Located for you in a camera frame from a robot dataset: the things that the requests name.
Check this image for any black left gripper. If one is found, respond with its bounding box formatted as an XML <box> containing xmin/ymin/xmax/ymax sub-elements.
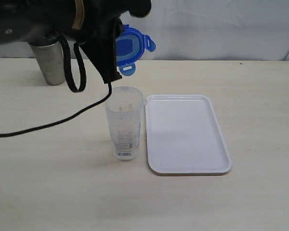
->
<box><xmin>72</xmin><ymin>0</ymin><xmax>152</xmax><ymax>84</ymax></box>

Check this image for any blue plastic container lid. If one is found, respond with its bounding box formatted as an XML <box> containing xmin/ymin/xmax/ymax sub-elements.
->
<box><xmin>116</xmin><ymin>25</ymin><xmax>156</xmax><ymax>76</ymax></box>

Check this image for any stainless steel tumbler cup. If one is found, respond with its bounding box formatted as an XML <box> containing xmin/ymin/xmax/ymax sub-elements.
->
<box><xmin>29</xmin><ymin>38</ymin><xmax>65</xmax><ymax>86</ymax></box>

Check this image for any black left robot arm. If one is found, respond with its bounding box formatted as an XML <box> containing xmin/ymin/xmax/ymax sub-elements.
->
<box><xmin>0</xmin><ymin>0</ymin><xmax>152</xmax><ymax>84</ymax></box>

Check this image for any clear plastic tall container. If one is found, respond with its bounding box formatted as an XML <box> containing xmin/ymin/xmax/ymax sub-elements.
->
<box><xmin>104</xmin><ymin>86</ymin><xmax>145</xmax><ymax>161</ymax></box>

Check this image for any white rectangular plastic tray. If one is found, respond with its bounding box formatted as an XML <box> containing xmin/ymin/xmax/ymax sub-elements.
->
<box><xmin>145</xmin><ymin>94</ymin><xmax>232</xmax><ymax>176</ymax></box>

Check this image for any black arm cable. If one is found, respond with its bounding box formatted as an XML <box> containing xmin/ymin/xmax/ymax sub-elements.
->
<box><xmin>0</xmin><ymin>33</ymin><xmax>113</xmax><ymax>138</ymax></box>

